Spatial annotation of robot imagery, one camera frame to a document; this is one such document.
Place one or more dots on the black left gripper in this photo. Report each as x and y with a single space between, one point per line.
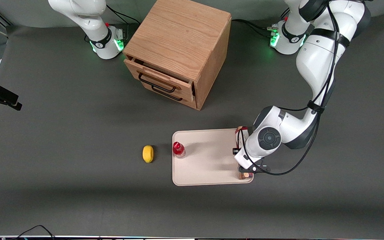
235 151

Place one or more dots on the red cookie box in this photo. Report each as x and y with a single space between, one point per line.
240 136

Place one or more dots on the beige plastic tray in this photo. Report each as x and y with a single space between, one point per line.
208 160

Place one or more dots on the wooden drawer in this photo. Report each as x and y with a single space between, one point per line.
158 75
185 99

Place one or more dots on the oak wooden drawer cabinet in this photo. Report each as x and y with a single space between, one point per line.
178 36

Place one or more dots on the lower wooden drawer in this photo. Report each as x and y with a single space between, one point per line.
185 99

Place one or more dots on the small red capped bottle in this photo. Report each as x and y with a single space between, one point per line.
178 149

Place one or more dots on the upper wooden drawer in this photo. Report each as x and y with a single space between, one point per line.
158 75

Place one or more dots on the yellow lemon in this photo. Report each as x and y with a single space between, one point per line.
148 154

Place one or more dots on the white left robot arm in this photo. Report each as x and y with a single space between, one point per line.
315 60

